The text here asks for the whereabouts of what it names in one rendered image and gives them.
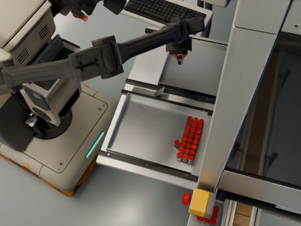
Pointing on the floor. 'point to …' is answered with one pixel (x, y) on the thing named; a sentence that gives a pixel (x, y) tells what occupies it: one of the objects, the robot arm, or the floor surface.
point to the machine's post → (239, 80)
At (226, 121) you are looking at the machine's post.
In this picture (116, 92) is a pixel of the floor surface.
